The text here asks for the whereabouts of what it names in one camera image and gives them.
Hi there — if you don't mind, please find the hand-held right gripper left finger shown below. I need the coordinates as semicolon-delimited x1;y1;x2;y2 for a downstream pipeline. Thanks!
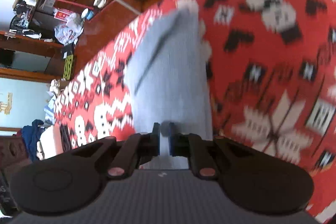
71;123;161;180

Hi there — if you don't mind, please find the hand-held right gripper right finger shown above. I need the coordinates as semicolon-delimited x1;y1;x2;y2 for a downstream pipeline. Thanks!
168;123;252;180

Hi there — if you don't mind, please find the grey t-shirt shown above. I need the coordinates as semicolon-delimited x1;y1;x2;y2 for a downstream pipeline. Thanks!
123;9;214;171

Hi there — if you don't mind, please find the blue clothes pile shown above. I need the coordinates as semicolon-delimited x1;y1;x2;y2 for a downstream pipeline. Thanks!
20;119;46;162

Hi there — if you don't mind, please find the folded white cloth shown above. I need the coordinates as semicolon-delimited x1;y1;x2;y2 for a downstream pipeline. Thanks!
39;125;64;159

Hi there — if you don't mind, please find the folded dark cloth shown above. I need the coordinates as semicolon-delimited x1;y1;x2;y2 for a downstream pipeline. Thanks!
59;124;73;151

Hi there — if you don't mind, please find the glass panel wooden door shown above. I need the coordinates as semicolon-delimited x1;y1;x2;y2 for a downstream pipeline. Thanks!
0;30;65;136

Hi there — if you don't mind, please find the cardboard box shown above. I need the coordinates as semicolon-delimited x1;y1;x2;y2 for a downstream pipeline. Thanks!
45;78;69;125

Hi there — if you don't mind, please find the red patterned blanket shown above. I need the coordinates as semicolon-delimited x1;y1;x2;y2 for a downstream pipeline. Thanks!
52;0;336;224

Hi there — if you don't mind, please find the white plastic bag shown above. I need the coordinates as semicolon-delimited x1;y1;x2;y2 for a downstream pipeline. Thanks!
53;12;85;46

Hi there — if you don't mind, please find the blue bowl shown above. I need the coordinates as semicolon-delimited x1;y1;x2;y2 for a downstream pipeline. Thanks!
80;8;95;20

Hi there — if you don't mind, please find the red box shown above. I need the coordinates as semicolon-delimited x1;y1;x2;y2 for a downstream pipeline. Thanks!
53;9;77;22

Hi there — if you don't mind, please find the red broom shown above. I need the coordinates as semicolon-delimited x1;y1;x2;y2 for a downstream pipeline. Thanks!
45;0;95;10

